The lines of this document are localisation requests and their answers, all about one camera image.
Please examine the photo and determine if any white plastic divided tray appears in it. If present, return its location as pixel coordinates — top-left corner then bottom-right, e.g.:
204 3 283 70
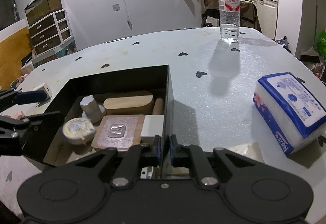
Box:
140 166 155 179

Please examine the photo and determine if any white charger adapter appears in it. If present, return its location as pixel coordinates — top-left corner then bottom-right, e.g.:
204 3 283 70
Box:
33 82 53 99

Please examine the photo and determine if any white rectangular block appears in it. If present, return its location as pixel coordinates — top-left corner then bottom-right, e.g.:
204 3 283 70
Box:
140 115 164 144

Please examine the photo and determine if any brown square coaster pack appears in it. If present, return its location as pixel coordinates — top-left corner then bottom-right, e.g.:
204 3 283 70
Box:
91 114 145 151

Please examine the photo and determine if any oval wooden box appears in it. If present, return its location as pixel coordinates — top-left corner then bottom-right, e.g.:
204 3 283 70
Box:
103 95 154 115

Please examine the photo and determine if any black cardboard box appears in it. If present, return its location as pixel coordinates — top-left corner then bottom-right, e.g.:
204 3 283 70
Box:
24 65 173 167

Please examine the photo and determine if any round white tape measure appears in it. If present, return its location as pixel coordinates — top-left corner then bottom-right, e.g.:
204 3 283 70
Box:
62 118 96 146

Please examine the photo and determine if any white knob-top jar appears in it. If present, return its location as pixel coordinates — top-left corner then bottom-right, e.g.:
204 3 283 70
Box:
80 95 106 124

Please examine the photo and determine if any wooden cylinder roller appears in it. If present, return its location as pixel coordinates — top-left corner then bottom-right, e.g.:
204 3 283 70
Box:
152 98 164 115

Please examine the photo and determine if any white drawer cabinet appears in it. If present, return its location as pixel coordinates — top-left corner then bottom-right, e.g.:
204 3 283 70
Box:
28 9 73 55

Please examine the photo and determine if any glass terrarium tank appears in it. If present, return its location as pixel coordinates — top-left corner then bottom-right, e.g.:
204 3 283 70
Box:
24 0 62 26

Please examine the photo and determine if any blue white tissue pack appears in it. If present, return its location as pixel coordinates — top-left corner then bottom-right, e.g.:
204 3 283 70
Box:
253 72 325 156

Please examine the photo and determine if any brown draped chair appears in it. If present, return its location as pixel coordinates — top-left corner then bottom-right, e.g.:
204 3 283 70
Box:
201 0 262 33

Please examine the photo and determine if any clear plastic water bottle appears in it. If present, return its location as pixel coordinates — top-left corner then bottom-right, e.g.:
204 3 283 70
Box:
219 0 240 43

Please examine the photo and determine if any white kitchen counter cabinet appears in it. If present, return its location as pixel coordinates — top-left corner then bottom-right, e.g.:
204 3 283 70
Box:
247 0 278 39

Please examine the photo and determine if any green plastic bag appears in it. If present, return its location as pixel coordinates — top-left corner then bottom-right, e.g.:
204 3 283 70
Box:
316 30 326 58

